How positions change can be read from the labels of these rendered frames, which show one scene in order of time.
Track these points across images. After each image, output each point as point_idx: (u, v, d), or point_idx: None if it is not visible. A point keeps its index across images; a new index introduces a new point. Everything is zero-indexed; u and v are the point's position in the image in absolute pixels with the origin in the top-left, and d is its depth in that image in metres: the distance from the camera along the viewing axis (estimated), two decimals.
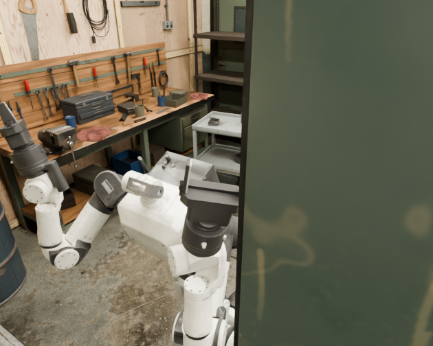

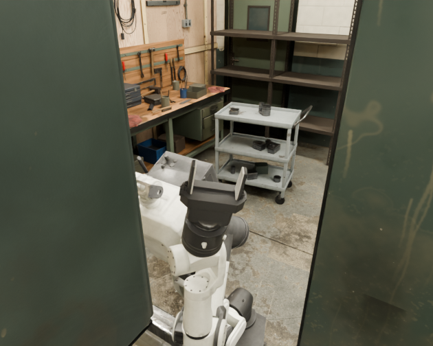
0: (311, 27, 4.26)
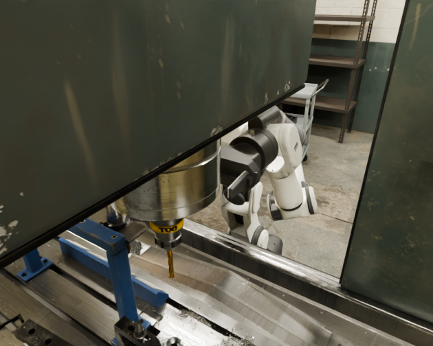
0: (324, 9, 4.39)
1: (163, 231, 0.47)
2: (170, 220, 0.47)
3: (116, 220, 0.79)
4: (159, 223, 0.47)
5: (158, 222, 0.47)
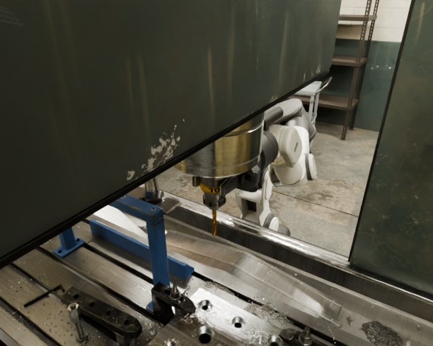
0: None
1: (213, 191, 0.57)
2: (219, 182, 0.56)
3: (153, 195, 0.88)
4: (209, 184, 0.57)
5: (209, 182, 0.57)
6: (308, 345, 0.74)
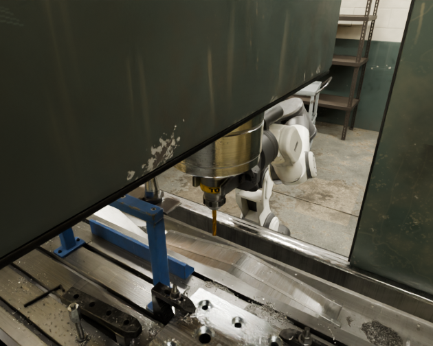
0: None
1: (213, 191, 0.57)
2: (219, 182, 0.56)
3: (153, 195, 0.88)
4: (209, 184, 0.57)
5: (209, 183, 0.57)
6: (308, 345, 0.74)
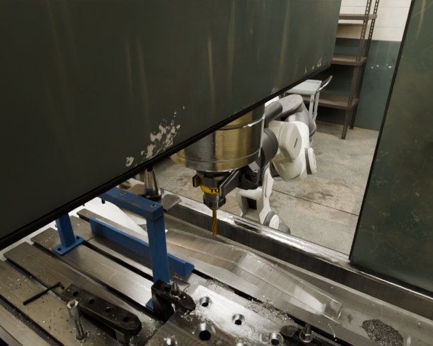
0: None
1: (213, 191, 0.57)
2: (219, 182, 0.57)
3: (153, 192, 0.88)
4: (209, 185, 0.57)
5: (209, 183, 0.57)
6: (308, 342, 0.74)
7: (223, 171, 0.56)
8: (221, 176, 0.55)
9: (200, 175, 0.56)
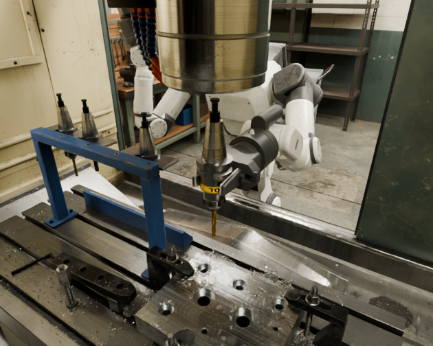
0: None
1: (213, 191, 0.57)
2: (219, 182, 0.56)
3: (149, 152, 0.82)
4: (209, 184, 0.57)
5: (209, 182, 0.57)
6: (315, 305, 0.68)
7: (223, 171, 0.56)
8: (221, 176, 0.55)
9: (200, 174, 0.56)
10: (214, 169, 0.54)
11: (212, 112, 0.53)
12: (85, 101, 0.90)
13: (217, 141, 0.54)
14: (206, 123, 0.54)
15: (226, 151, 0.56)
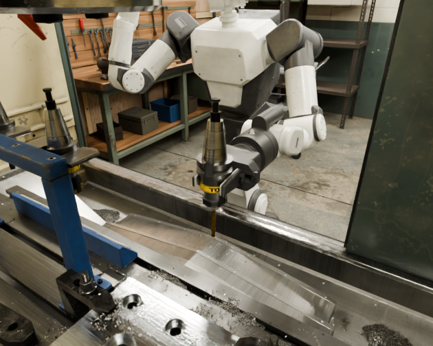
0: None
1: (213, 191, 0.57)
2: (219, 182, 0.57)
3: (58, 143, 0.61)
4: (209, 184, 0.57)
5: (209, 182, 0.57)
6: None
7: (224, 171, 0.56)
8: (221, 176, 0.55)
9: (200, 174, 0.56)
10: (214, 168, 0.54)
11: (212, 112, 0.53)
12: None
13: (218, 141, 0.54)
14: (207, 123, 0.54)
15: (226, 151, 0.56)
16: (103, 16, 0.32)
